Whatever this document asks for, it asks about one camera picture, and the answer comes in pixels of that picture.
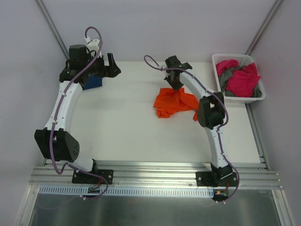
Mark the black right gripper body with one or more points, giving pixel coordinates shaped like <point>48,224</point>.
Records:
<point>175,82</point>

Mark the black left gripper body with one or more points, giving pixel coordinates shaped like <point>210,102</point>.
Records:
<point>106,66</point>

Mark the orange t shirt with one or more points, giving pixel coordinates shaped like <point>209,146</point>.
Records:
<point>168,102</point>

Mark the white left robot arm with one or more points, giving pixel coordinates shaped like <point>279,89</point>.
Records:
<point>55,141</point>

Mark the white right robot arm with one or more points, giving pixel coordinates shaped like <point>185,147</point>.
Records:
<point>211,116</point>

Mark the blue folded t shirt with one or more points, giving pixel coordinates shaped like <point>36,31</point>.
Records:
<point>93,82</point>

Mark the grey t shirt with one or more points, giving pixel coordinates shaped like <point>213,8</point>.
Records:
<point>225,80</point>

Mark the white plastic basket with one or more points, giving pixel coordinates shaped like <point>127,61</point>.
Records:
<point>237,78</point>

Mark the pink t shirt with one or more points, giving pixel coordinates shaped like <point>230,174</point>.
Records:
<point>242,80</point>

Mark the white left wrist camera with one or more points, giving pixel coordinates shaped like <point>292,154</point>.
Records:
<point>93,46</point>

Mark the left corner aluminium post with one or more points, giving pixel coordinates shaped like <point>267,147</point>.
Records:
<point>48,18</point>

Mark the corner aluminium post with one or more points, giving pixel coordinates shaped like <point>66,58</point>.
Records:
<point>48,18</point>
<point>263,27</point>

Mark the aluminium front mounting rail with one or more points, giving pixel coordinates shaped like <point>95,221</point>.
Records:
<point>162,174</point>

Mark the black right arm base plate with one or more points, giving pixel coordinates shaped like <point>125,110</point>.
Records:
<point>208,178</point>

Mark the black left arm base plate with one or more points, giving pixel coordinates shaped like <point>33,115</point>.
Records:
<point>82,178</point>

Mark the right corner aluminium post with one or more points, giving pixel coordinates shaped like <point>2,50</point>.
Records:
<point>263,27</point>

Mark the white slotted cable duct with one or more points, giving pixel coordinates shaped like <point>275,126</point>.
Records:
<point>129,191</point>

